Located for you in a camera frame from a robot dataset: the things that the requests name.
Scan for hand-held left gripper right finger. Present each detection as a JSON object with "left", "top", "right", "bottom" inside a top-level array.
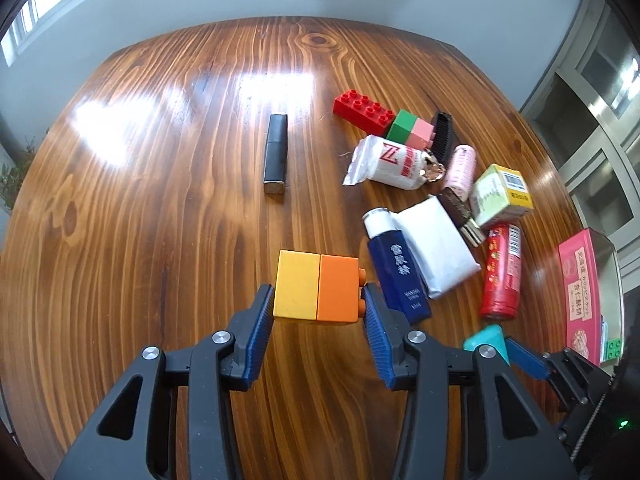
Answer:
[{"left": 361, "top": 282, "right": 581, "bottom": 480}]

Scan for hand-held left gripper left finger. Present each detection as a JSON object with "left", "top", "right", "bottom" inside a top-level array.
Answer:
[{"left": 52, "top": 284, "right": 276, "bottom": 480}]

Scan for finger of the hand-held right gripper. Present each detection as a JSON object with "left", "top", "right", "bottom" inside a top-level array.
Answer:
[{"left": 505, "top": 337, "right": 612, "bottom": 412}]

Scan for teal triangular toy block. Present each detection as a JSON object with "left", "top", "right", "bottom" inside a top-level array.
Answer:
[{"left": 462, "top": 324, "right": 512, "bottom": 367}]

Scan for orange toy block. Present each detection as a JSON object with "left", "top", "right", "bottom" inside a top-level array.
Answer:
[{"left": 316, "top": 254, "right": 368, "bottom": 325}]

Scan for yellow toy block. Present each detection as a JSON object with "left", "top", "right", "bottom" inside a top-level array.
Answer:
[{"left": 273, "top": 249, "right": 321, "bottom": 321}]

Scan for plain white packet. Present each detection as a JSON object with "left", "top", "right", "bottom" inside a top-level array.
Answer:
[{"left": 394, "top": 195, "right": 482, "bottom": 301}]

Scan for wooden desktop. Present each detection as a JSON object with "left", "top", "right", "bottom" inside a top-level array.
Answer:
[{"left": 0, "top": 15, "right": 626, "bottom": 480}]

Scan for dark blue bottle white cap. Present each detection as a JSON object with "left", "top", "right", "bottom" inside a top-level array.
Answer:
[{"left": 362, "top": 207, "right": 432, "bottom": 325}]

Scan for pink printed box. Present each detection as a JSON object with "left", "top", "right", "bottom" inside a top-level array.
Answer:
[{"left": 557, "top": 228, "right": 602, "bottom": 367}]

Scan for small green studded brick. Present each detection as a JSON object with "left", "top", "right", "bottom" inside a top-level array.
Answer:
[{"left": 602, "top": 335, "right": 625, "bottom": 363}]

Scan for red printed can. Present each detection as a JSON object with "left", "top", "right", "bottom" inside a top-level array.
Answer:
[{"left": 480, "top": 222, "right": 524, "bottom": 322}]

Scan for green and yellow carton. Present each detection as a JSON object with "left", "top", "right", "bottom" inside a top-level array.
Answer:
[{"left": 469, "top": 163, "right": 534, "bottom": 231}]

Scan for white snack packet red print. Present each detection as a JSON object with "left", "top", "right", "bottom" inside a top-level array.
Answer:
[{"left": 343, "top": 135, "right": 434, "bottom": 191}]

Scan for black lipstick tube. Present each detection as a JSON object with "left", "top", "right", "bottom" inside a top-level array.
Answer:
[{"left": 263, "top": 114, "right": 289, "bottom": 196}]

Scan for small pink bottle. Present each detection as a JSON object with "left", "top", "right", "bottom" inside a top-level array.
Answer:
[{"left": 444, "top": 145, "right": 477, "bottom": 202}]

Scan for pink toy block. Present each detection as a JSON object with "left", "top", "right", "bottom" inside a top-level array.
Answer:
[{"left": 406, "top": 118, "right": 436, "bottom": 151}]

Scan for black comb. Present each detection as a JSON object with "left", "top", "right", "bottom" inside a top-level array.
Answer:
[{"left": 429, "top": 111, "right": 460, "bottom": 170}]

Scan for green toy block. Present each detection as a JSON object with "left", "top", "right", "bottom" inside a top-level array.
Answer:
[{"left": 385, "top": 109, "right": 418, "bottom": 145}]

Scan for red studded toy brick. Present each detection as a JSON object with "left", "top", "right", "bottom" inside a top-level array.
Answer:
[{"left": 333, "top": 90, "right": 397, "bottom": 137}]

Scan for grey glass door cabinet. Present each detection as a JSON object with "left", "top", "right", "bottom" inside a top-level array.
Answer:
[{"left": 520, "top": 0, "right": 640, "bottom": 271}]

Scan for green plant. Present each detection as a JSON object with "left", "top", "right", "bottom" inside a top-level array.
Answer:
[{"left": 0, "top": 135, "right": 40, "bottom": 213}]

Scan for window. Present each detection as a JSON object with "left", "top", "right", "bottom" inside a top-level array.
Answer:
[{"left": 0, "top": 0, "right": 128, "bottom": 67}]

